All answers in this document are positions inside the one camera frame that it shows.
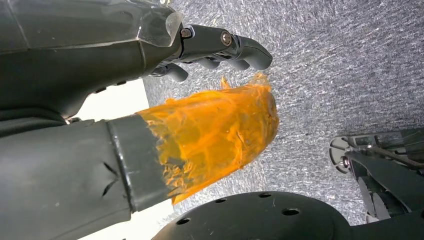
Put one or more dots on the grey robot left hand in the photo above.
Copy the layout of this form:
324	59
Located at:
66	49

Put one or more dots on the orange translucent tape wrap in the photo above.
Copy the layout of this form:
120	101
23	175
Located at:
215	132

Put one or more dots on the black perforated robot cover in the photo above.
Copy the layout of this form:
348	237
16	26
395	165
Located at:
265	222

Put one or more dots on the black robot leg mechanism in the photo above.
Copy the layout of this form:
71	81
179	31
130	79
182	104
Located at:
391	172

